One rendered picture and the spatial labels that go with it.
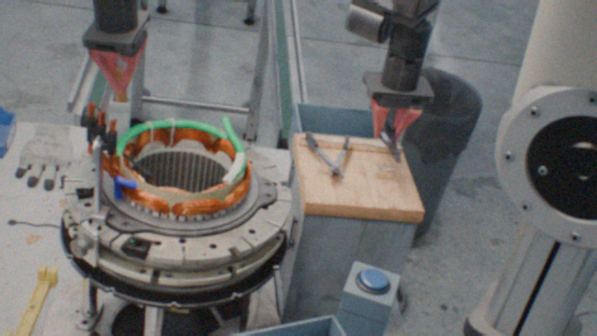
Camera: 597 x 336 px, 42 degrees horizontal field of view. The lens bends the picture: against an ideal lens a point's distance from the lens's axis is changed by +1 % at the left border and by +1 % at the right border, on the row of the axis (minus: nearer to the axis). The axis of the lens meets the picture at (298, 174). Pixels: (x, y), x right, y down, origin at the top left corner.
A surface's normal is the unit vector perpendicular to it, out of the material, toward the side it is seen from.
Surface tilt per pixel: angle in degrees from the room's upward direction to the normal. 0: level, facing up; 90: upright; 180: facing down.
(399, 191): 0
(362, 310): 90
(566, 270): 90
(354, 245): 90
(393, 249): 90
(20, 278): 0
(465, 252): 0
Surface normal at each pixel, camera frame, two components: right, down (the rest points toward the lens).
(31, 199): 0.16, -0.81
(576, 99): -0.55, 0.40
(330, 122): 0.09, 0.58
